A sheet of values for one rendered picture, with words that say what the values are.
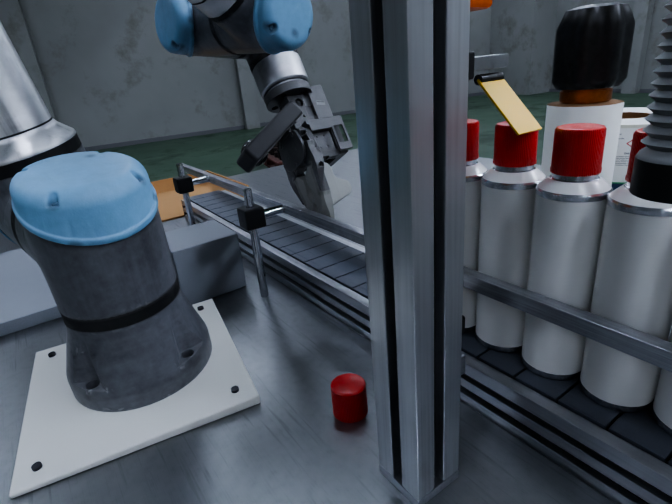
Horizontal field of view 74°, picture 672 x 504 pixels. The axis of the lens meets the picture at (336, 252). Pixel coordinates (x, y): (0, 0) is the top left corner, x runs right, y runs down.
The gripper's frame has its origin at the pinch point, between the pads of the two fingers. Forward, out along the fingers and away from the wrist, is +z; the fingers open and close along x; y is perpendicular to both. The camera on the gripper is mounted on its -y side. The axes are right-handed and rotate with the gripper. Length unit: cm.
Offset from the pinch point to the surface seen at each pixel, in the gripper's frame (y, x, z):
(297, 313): -8.1, 2.2, 10.8
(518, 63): 1064, 602, -328
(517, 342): -0.6, -25.4, 19.8
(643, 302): -1.5, -37.9, 17.3
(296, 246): -1.3, 8.7, 1.3
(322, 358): -11.2, -7.2, 16.3
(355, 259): 2.1, -0.8, 6.8
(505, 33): 1072, 607, -416
